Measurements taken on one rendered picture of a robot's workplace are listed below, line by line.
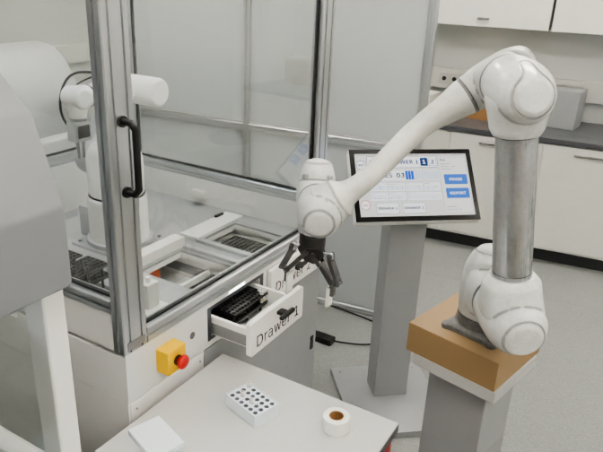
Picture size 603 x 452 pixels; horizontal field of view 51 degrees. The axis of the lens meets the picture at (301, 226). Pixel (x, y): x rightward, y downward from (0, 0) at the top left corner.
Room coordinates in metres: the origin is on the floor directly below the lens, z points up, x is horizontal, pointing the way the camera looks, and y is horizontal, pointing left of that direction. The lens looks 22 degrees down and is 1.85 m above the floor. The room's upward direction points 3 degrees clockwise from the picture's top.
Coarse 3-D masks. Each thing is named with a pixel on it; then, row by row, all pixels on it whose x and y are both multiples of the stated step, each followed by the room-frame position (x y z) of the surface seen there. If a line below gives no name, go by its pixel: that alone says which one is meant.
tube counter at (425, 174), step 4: (396, 172) 2.42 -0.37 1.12; (400, 172) 2.43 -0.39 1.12; (404, 172) 2.43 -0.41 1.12; (408, 172) 2.43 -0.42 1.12; (412, 172) 2.44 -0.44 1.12; (416, 172) 2.44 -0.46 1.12; (420, 172) 2.44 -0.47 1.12; (424, 172) 2.45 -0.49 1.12; (428, 172) 2.45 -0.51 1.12; (432, 172) 2.45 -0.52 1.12; (436, 172) 2.45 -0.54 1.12; (396, 176) 2.41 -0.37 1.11; (400, 176) 2.42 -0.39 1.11; (404, 176) 2.42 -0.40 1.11; (408, 176) 2.42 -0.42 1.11; (412, 176) 2.43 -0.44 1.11; (416, 176) 2.43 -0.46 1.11; (420, 176) 2.43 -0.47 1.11; (424, 176) 2.44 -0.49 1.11; (428, 176) 2.44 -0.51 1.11; (432, 176) 2.44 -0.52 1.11; (436, 176) 2.44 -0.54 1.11
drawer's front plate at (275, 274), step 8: (296, 256) 2.00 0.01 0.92; (288, 264) 1.95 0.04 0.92; (312, 264) 2.11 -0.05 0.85; (272, 272) 1.87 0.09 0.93; (280, 272) 1.91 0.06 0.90; (296, 272) 2.01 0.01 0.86; (304, 272) 2.06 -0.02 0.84; (272, 280) 1.87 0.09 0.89; (280, 280) 1.91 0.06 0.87; (296, 280) 2.01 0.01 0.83; (272, 288) 1.87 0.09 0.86; (280, 288) 1.91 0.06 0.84
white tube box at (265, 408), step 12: (252, 384) 1.43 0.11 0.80; (228, 396) 1.37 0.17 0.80; (252, 396) 1.38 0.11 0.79; (264, 396) 1.38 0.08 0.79; (240, 408) 1.33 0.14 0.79; (252, 408) 1.33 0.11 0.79; (264, 408) 1.33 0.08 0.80; (276, 408) 1.34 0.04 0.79; (252, 420) 1.30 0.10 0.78; (264, 420) 1.31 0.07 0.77
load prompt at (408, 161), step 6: (366, 156) 2.45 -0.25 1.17; (372, 156) 2.45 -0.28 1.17; (408, 156) 2.48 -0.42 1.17; (414, 156) 2.48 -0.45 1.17; (420, 156) 2.49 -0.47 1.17; (426, 156) 2.49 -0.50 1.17; (432, 156) 2.50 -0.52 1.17; (402, 162) 2.46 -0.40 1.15; (408, 162) 2.46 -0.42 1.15; (414, 162) 2.47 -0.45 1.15; (420, 162) 2.47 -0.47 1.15; (426, 162) 2.48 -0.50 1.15; (432, 162) 2.48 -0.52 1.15
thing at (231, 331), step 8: (256, 288) 1.83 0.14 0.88; (272, 296) 1.79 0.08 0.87; (280, 296) 1.78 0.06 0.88; (256, 312) 1.75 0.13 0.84; (216, 320) 1.61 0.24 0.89; (224, 320) 1.60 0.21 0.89; (248, 320) 1.70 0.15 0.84; (216, 328) 1.60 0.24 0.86; (224, 328) 1.59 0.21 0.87; (232, 328) 1.58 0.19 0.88; (240, 328) 1.56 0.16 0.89; (224, 336) 1.59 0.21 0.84; (232, 336) 1.57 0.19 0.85; (240, 336) 1.56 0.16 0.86; (240, 344) 1.56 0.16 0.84
